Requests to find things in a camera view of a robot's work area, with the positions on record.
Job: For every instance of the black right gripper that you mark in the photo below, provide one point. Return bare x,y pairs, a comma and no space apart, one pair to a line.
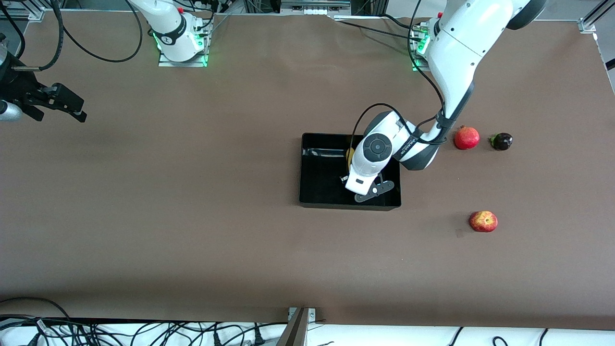
18,88

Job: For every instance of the black plastic tray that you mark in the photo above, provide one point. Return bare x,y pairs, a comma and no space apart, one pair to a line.
322,182

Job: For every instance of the yellow banana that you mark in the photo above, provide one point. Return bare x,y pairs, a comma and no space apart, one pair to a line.
350,154

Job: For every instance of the red apple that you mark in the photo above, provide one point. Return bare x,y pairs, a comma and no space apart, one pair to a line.
483,222

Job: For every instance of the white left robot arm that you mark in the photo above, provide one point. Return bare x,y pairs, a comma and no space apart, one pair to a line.
456,48

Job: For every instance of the brown table cover sheet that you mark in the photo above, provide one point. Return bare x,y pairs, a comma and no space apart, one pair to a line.
192,250

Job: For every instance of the red pomegranate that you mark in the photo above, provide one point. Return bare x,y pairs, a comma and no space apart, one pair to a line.
467,138

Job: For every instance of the dark purple mangosteen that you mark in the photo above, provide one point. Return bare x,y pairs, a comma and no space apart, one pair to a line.
502,142

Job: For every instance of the aluminium frame profile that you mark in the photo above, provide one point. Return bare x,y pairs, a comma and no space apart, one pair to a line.
33,14

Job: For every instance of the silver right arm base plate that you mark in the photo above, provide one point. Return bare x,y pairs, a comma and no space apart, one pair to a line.
166,63

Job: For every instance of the grey metal frame piece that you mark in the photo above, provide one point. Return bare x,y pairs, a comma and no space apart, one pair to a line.
314,5

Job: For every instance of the aluminium profile post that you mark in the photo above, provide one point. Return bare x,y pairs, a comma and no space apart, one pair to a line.
295,331

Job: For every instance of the silver post bracket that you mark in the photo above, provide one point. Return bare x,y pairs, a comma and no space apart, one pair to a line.
312,315

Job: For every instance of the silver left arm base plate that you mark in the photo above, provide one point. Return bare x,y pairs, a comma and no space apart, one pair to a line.
417,67

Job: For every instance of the aluminium corner bracket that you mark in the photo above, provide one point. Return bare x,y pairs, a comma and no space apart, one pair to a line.
587,25

